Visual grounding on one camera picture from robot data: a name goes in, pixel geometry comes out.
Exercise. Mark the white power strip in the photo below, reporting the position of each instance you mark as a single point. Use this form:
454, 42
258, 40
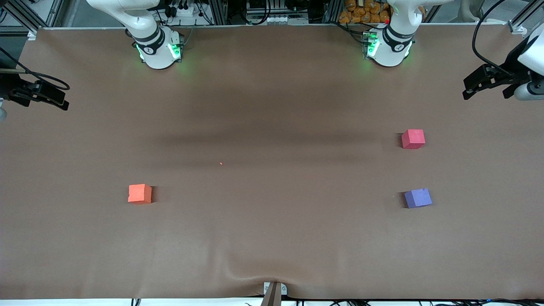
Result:
185, 10

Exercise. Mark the brown table cover sheet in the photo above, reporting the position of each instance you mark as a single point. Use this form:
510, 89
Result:
272, 238

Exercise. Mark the white connector row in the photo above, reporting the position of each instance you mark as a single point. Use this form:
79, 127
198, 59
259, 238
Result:
270, 19

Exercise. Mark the aluminium frame post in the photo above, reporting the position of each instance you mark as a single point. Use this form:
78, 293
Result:
334, 10
219, 12
53, 12

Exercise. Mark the brown camera pole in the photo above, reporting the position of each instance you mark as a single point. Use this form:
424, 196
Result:
272, 297

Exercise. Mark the white corner bracket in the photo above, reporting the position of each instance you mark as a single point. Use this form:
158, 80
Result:
518, 29
32, 35

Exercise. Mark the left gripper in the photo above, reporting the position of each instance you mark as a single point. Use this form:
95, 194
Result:
513, 67

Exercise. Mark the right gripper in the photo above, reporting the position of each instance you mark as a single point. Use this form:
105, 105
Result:
9, 87

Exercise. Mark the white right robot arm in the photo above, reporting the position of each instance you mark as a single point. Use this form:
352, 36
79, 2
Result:
157, 51

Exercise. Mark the purple foam block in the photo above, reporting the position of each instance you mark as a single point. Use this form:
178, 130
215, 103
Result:
418, 198

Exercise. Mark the grey metal clamp bracket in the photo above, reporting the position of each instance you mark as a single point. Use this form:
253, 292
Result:
284, 289

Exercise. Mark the diagonal aluminium frame bar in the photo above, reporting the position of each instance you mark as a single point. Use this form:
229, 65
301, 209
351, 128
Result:
527, 12
23, 17

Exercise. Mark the pile of orange pieces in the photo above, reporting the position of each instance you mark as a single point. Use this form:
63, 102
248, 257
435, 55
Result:
361, 12

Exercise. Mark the red foam block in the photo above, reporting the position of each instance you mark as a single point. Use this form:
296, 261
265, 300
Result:
413, 139

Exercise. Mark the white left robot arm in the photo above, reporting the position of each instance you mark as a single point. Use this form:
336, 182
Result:
393, 49

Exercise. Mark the orange foam block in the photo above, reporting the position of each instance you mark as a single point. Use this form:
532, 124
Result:
139, 194

